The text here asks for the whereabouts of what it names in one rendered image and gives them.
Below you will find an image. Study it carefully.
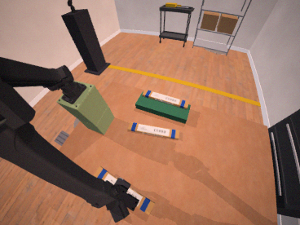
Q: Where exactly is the brown cardboard pack with white e6013 label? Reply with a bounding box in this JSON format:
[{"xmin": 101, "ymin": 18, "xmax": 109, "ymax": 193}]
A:
[{"xmin": 94, "ymin": 166, "xmax": 155, "ymax": 215}]

